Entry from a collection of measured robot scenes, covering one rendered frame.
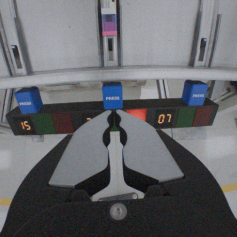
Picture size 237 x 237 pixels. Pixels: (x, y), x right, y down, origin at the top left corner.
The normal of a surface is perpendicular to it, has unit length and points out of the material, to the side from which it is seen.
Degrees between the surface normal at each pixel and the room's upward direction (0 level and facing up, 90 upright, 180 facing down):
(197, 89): 43
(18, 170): 0
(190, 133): 0
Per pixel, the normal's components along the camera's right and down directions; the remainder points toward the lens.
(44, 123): 0.06, 0.51
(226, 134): 0.03, -0.22
